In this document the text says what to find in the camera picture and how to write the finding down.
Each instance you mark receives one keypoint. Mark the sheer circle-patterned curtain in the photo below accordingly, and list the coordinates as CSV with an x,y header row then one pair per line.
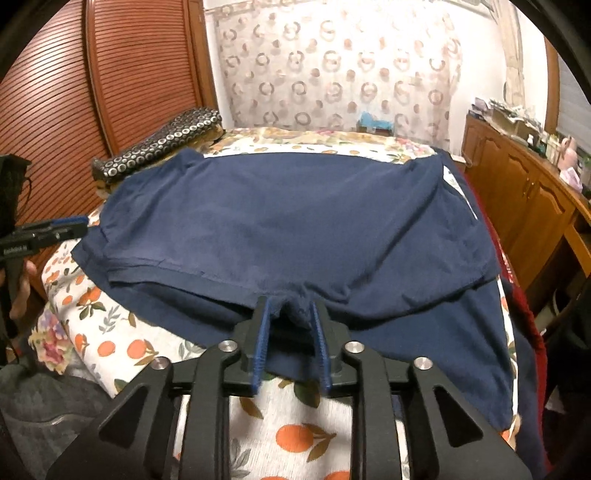
x,y
323,69

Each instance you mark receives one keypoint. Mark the orange fruit print sheet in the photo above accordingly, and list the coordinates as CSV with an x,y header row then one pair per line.
x,y
295,438

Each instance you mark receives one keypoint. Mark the pink tissue box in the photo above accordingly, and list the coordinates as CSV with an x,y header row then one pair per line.
x,y
571,177

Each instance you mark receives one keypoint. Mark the wooden slatted wardrobe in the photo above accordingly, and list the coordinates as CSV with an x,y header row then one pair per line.
x,y
129,69

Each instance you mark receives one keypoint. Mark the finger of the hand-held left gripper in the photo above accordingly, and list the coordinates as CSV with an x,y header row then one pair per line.
x,y
64,228

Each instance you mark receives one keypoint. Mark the cardboard box with blue bag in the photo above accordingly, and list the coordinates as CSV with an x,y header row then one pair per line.
x,y
374,124

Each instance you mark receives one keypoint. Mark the wooden sideboard cabinet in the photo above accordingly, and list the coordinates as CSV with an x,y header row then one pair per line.
x,y
521,194

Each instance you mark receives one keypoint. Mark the beige patterned window curtain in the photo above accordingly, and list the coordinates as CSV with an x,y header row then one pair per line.
x,y
512,55

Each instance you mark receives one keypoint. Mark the dark circle-patterned cloth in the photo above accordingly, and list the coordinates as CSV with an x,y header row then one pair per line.
x,y
161,138

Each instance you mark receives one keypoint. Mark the navy printed t-shirt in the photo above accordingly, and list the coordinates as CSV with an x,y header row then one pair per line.
x,y
300,221

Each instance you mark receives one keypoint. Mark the grey striped window blind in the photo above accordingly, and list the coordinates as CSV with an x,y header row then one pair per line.
x,y
575,101

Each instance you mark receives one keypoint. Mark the pile of papers and boxes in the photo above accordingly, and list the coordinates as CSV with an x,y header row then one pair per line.
x,y
508,117

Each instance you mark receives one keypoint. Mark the person's grey clothing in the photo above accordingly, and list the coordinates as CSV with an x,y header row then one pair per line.
x,y
41,406

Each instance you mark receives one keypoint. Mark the navy blanket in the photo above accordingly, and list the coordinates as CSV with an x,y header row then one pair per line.
x,y
531,397

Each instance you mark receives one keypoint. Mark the person's left hand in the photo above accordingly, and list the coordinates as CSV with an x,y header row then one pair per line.
x,y
21,290

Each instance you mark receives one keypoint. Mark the pink bottle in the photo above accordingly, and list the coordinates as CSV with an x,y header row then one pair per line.
x,y
569,154

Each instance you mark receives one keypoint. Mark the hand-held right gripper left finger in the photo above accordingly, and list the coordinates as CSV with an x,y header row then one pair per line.
x,y
260,344

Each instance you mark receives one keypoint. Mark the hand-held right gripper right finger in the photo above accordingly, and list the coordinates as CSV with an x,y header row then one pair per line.
x,y
324,350

